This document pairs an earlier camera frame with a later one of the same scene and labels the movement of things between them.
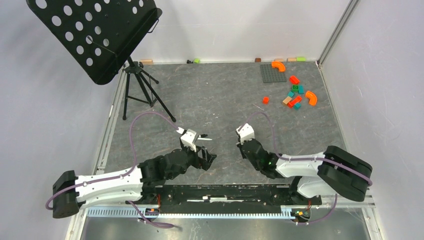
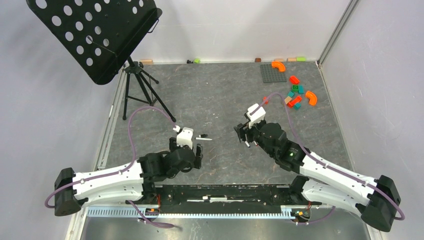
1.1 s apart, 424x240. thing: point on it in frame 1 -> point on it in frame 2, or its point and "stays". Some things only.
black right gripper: [239, 145] -> [241, 129]
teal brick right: [301, 89] stays
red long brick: [296, 99] stays
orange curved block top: [280, 66] stays
